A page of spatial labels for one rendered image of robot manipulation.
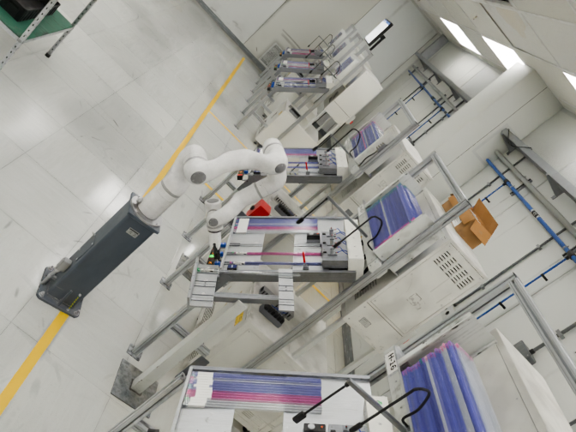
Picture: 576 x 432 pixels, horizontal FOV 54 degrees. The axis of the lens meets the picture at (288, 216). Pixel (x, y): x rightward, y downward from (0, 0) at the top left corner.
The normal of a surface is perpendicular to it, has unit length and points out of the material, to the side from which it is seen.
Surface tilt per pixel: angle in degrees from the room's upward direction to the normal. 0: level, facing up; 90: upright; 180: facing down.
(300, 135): 90
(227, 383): 45
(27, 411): 0
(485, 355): 90
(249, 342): 90
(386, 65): 90
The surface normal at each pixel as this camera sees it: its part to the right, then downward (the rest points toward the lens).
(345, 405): 0.04, -0.91
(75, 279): 0.13, 0.56
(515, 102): -0.04, 0.41
